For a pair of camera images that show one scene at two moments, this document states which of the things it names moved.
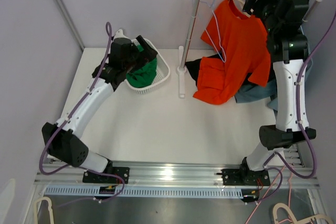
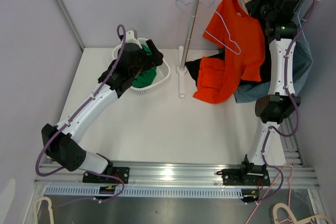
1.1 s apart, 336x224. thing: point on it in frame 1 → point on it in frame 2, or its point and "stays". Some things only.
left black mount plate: [93, 178] stays
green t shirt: [143, 76] stays
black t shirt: [193, 65] → [255, 8]
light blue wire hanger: [212, 7] → [216, 38]
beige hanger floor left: [49, 205] stays
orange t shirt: [241, 42] stays
